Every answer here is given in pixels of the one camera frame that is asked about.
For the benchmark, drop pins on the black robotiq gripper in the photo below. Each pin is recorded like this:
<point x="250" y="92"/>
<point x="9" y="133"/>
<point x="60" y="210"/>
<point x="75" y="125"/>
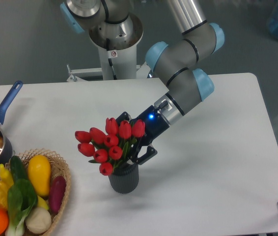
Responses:
<point x="155" y="125"/>

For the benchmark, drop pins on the red tulip bouquet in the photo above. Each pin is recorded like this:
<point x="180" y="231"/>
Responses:
<point x="111" y="148"/>

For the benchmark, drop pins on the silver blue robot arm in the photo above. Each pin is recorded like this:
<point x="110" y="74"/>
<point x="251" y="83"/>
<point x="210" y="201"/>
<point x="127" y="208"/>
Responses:
<point x="171" y="64"/>

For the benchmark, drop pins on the dark grey ribbed vase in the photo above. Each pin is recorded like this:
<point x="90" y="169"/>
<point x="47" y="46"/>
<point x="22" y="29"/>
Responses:
<point x="125" y="180"/>

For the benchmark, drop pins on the purple eggplant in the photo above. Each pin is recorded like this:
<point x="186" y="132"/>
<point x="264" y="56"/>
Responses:
<point x="57" y="192"/>

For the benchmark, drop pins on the yellow squash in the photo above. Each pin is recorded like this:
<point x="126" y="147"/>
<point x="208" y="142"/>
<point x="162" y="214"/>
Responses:
<point x="39" y="173"/>

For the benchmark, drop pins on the green cucumber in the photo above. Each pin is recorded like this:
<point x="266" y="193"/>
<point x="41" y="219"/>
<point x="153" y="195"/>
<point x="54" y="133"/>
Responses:
<point x="17" y="168"/>

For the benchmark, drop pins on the beige garlic bulb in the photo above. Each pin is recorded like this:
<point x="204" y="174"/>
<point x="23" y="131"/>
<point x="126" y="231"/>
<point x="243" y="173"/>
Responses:
<point x="38" y="221"/>

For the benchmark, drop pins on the green bok choy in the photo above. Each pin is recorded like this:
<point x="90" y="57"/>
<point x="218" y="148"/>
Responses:
<point x="21" y="200"/>

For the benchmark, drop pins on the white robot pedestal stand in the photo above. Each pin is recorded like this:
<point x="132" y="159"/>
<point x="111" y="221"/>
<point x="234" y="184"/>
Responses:
<point x="117" y="49"/>

